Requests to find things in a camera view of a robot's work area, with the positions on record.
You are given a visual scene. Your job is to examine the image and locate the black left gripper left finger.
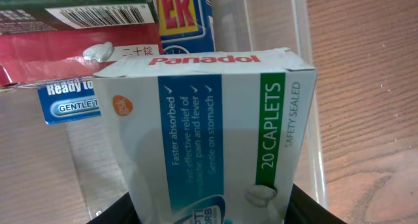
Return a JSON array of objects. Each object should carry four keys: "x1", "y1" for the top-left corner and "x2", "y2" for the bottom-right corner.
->
[{"x1": 88, "y1": 193, "x2": 141, "y2": 224}]

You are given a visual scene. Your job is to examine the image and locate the white Panadol box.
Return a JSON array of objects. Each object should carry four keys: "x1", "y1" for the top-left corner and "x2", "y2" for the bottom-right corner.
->
[{"x1": 92, "y1": 48, "x2": 317, "y2": 223}]

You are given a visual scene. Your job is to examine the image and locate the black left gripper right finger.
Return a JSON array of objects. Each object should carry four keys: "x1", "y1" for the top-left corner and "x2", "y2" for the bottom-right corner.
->
[{"x1": 284, "y1": 184, "x2": 346, "y2": 224}]

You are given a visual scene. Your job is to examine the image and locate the red medicine box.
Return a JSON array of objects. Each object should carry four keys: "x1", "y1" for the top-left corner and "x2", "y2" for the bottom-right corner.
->
[{"x1": 1, "y1": 24, "x2": 163, "y2": 88}]

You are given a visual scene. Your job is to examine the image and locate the blue Kool Fever box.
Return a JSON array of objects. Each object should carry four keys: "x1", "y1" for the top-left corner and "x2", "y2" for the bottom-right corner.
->
[{"x1": 38, "y1": 0, "x2": 215, "y2": 124}]

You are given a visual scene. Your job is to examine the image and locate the dark green round-label box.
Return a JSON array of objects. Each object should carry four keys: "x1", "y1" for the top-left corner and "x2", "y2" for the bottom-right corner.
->
[{"x1": 1, "y1": 0, "x2": 158, "y2": 35}]

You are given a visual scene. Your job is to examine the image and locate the clear plastic container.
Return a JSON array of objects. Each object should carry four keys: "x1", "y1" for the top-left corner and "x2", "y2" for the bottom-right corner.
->
[{"x1": 0, "y1": 0, "x2": 329, "y2": 220}]

